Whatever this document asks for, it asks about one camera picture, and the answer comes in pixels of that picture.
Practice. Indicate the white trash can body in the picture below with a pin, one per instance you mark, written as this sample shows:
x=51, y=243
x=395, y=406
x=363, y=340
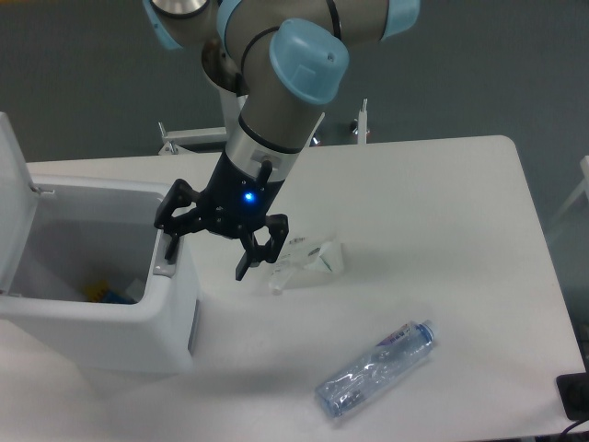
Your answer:
x=87, y=230

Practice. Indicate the white paper in trash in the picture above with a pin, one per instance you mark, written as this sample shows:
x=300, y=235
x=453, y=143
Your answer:
x=135, y=290

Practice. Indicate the white furniture at right edge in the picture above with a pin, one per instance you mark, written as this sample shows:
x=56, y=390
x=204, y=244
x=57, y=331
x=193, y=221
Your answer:
x=571, y=208

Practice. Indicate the clear plastic water bottle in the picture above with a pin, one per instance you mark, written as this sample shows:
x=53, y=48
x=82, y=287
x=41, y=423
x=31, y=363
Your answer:
x=377, y=369

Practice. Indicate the grey trash can push button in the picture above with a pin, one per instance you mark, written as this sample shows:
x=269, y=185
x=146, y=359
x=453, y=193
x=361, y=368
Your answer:
x=165, y=267

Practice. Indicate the yellow item in trash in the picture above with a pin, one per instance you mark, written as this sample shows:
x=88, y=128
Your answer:
x=96, y=292

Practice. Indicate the blue item in trash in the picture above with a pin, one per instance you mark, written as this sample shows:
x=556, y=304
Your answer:
x=111, y=297

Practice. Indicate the crumpled clear plastic wrapper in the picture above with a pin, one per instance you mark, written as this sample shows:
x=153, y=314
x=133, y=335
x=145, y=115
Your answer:
x=306, y=262

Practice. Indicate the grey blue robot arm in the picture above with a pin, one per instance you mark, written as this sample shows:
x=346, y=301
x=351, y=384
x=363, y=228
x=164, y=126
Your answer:
x=182, y=23

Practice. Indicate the white trash can lid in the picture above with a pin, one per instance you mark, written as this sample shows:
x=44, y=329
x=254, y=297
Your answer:
x=18, y=203

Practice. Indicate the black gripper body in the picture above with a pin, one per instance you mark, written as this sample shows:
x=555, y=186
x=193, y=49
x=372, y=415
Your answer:
x=235, y=203

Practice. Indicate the black device at table edge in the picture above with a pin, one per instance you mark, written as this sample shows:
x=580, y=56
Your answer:
x=573, y=390

